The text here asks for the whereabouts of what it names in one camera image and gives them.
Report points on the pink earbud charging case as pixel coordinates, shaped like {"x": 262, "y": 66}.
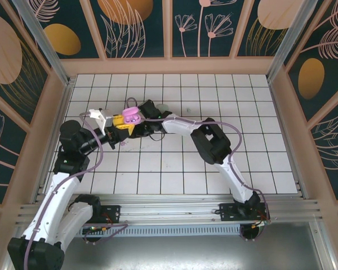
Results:
{"x": 129, "y": 112}

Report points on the green earbud charging case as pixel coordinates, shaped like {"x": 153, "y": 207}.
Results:
{"x": 164, "y": 107}

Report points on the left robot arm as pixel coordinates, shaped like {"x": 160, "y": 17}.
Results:
{"x": 53, "y": 202}

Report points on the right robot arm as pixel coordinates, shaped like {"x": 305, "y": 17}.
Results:
{"x": 180, "y": 125}

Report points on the grey metal base sheet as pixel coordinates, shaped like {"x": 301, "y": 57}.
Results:
{"x": 169, "y": 253}

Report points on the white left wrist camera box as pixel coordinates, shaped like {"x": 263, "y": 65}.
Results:
{"x": 102, "y": 118}

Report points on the aluminium table side rail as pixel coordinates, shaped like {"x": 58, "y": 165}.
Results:
{"x": 286, "y": 140}
{"x": 62, "y": 112}

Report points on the long aluminium mounting rail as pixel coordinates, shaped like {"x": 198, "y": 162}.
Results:
{"x": 169, "y": 209}

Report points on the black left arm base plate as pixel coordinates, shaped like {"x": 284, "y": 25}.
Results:
{"x": 112, "y": 211}

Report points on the aluminium frame post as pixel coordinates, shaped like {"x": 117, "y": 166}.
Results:
{"x": 290, "y": 42}
{"x": 43, "y": 42}

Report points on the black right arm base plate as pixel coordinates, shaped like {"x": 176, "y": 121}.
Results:
{"x": 228, "y": 211}

